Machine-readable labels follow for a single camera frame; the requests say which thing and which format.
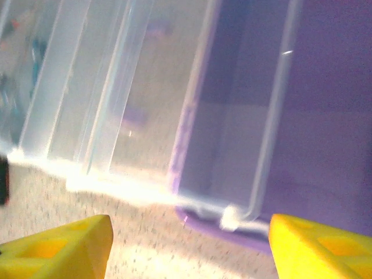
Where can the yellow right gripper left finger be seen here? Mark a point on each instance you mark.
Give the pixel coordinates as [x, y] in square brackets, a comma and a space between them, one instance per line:
[58, 253]

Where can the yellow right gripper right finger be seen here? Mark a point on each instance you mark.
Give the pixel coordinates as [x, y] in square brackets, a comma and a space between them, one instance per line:
[319, 253]

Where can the clear purple plastic tool case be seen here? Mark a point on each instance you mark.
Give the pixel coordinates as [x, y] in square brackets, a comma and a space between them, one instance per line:
[232, 116]

